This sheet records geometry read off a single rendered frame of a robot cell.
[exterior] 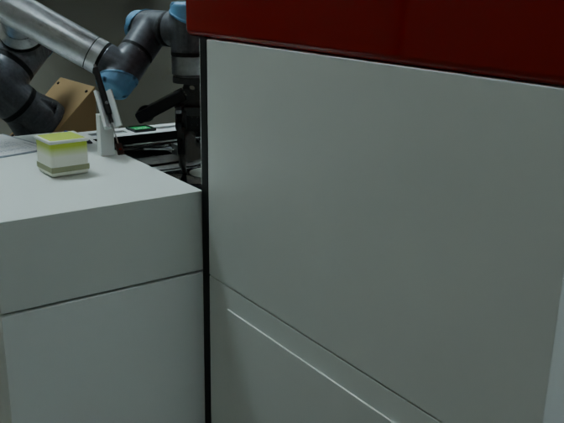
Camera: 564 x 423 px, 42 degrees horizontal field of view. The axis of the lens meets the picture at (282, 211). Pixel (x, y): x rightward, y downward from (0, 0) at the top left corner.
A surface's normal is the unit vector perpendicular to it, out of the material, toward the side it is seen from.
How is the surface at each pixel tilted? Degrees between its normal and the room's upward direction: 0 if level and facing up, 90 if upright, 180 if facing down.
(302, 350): 90
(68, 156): 90
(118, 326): 90
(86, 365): 90
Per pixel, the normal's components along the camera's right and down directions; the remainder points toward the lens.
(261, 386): -0.82, 0.15
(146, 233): 0.58, 0.25
